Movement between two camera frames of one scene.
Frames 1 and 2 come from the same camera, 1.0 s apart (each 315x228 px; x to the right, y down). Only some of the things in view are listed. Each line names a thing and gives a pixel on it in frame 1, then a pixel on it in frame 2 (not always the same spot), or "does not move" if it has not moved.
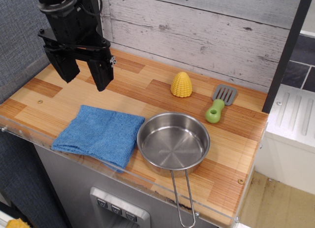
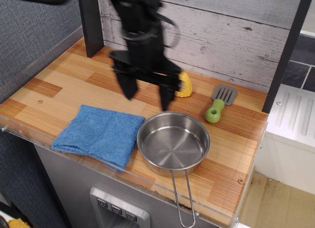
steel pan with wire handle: (175, 142) does not move
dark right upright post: (305, 4) does not move
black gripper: (78, 33) to (144, 58)
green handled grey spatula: (222, 95) does not move
